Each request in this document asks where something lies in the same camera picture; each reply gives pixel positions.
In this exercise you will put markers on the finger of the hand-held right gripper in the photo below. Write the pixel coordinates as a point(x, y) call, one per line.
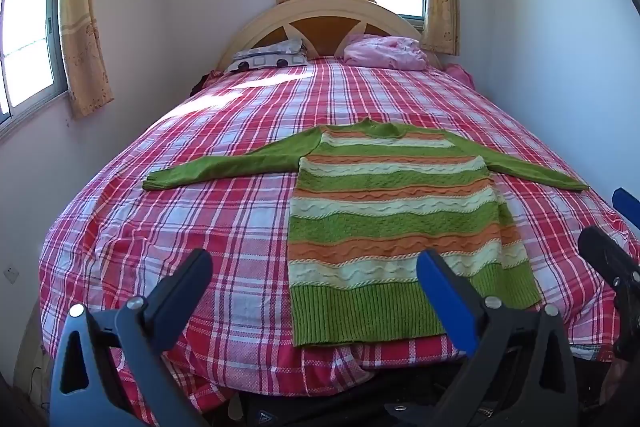
point(627, 207)
point(602, 254)

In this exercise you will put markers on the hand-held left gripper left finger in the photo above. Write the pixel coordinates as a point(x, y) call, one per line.
point(184, 278)

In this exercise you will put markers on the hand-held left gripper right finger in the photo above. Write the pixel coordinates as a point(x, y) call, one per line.
point(445, 297)

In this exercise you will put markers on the green orange striped knit sweater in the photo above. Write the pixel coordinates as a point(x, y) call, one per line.
point(390, 217)

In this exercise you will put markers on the red plaid bed sheet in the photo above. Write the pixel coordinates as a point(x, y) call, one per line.
point(200, 207)

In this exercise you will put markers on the dark object beside bed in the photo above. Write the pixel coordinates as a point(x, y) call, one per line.
point(204, 83)

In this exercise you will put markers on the pink cloth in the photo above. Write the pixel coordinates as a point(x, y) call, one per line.
point(459, 74)

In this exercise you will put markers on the grey white patterned pillow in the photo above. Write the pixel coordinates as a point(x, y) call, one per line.
point(267, 56)

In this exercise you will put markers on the pink pillow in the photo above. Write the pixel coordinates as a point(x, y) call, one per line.
point(385, 52)

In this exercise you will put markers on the yellow side window curtain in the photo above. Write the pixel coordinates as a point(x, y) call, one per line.
point(82, 32)

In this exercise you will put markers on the side window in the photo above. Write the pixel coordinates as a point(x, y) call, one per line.
point(30, 32)

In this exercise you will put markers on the cream wooden headboard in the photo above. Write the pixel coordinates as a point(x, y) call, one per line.
point(320, 9)

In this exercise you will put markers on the white wall socket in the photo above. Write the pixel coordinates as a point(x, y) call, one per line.
point(11, 275)

